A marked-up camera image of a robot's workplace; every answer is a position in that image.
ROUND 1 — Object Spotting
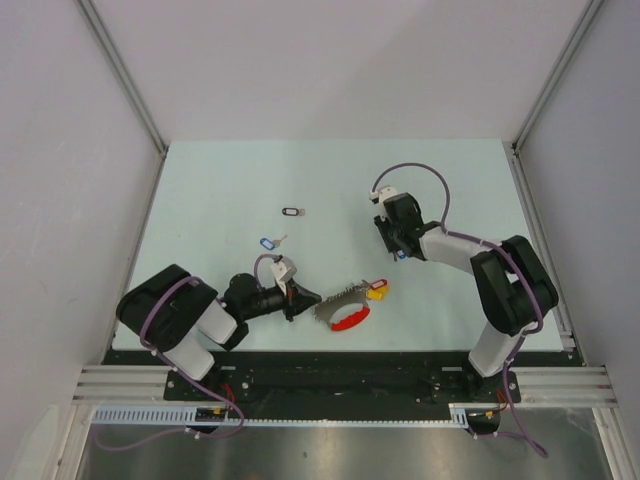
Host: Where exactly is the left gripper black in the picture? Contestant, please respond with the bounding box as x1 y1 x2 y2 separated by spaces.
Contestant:
241 277 321 320

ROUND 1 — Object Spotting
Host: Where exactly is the metal keyring holder red handle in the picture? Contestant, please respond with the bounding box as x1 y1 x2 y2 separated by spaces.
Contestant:
312 281 371 333

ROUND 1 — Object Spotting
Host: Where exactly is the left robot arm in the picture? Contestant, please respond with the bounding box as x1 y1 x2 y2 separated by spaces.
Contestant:
116 256 322 400

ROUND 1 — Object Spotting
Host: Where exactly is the red key tag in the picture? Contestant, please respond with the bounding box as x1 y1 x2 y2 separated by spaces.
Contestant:
369 279 388 291

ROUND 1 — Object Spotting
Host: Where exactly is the yellow key tag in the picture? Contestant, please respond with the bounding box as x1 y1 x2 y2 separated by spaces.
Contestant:
366 285 389 301

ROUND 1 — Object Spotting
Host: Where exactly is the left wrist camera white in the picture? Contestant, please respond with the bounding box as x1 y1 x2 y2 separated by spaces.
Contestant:
270 255 297 294

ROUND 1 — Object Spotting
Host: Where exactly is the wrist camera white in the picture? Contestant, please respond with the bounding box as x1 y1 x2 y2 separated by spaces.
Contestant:
369 185 398 220
270 255 297 294

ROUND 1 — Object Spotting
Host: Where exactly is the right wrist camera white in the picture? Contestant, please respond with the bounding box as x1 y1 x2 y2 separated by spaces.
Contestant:
369 185 398 220

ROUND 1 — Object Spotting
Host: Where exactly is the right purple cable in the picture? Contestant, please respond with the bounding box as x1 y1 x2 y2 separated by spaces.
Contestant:
373 162 551 460

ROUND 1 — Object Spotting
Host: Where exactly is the purple cable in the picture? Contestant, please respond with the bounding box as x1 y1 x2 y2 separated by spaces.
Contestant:
373 162 551 460
93 253 281 451

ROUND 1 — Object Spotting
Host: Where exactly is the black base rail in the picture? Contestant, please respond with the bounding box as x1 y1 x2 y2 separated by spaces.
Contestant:
102 349 584 420

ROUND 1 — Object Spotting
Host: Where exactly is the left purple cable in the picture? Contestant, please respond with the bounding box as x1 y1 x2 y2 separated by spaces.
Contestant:
93 253 281 451

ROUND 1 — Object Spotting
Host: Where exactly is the white cable duct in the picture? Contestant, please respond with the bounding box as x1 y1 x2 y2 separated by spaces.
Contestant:
92 405 481 429

